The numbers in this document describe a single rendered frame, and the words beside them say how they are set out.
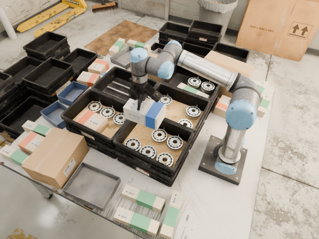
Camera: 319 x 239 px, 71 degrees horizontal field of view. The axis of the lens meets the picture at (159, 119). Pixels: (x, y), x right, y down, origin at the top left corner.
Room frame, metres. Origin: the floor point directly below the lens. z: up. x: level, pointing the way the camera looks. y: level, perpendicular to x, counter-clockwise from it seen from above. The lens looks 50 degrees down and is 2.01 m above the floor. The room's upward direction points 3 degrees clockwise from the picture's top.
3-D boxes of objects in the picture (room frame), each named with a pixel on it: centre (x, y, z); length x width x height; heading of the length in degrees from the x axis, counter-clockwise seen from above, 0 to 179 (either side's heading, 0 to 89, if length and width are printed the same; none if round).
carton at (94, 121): (0.91, 0.43, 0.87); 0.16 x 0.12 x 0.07; 64
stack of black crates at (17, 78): (1.90, 1.49, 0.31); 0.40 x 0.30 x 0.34; 158
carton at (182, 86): (1.23, -0.24, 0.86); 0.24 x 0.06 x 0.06; 57
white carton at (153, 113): (0.83, 0.08, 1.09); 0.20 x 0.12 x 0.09; 68
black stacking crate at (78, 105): (0.95, 0.39, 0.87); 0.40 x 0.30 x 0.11; 64
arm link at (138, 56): (0.83, 0.10, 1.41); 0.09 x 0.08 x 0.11; 68
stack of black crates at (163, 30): (2.90, -0.17, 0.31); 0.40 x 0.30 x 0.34; 68
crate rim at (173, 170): (0.78, 0.03, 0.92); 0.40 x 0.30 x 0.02; 64
